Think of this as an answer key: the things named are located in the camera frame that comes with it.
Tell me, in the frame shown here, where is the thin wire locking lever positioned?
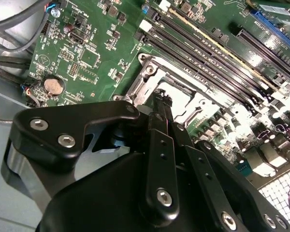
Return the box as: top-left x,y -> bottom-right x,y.
185,105 -> 203,125
125,69 -> 148,100

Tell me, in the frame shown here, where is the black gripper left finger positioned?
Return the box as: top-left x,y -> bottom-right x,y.
1,88 -> 181,220

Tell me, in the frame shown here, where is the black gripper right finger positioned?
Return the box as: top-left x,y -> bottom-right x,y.
164,94 -> 290,232

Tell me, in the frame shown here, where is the metal socket cover frame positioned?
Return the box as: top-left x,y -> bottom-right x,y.
125,59 -> 223,126

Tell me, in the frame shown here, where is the silver CPU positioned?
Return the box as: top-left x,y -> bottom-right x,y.
158,81 -> 199,121

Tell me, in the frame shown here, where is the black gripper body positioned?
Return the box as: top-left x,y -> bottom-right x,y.
36,120 -> 217,232

